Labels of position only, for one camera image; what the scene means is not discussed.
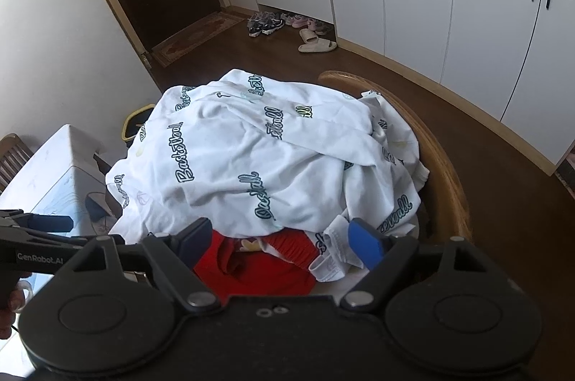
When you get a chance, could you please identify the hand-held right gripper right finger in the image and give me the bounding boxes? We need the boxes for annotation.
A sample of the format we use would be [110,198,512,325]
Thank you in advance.
[339,218,499,314]

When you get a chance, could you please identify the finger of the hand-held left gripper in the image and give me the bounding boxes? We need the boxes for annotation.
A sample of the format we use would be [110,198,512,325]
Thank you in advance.
[0,209,73,233]

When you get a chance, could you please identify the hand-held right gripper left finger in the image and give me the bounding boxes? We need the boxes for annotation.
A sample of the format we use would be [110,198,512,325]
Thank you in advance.
[58,218,223,314]

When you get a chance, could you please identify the white printed t-shirt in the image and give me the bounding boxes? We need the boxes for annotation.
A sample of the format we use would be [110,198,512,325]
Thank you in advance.
[105,69,429,284]

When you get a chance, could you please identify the person's left hand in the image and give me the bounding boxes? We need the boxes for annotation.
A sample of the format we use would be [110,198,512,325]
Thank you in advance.
[0,279,34,341]

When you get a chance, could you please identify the white table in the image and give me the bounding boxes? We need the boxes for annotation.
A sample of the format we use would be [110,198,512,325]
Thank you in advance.
[0,124,111,242]

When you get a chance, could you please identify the red garment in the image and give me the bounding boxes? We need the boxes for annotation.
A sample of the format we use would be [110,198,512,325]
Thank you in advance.
[193,228,317,296]

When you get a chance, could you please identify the wooden slat chair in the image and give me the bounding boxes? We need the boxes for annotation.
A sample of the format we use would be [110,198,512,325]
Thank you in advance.
[0,133,34,193]

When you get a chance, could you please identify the round wooden armchair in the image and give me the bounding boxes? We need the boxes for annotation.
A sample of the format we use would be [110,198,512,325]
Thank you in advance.
[317,70,472,242]

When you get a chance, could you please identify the yellow rimmed bin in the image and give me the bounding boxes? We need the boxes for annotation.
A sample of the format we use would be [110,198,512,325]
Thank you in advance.
[121,103,157,146]

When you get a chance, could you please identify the patterned doormat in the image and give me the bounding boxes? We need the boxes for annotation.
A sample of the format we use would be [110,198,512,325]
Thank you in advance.
[150,12,245,67]

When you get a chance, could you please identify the dark sneaker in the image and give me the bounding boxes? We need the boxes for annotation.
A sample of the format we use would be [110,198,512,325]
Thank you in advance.
[252,12,288,28]
[248,19,280,38]

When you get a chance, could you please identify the white low cabinet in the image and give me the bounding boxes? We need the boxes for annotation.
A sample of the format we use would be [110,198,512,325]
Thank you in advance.
[234,0,575,176]

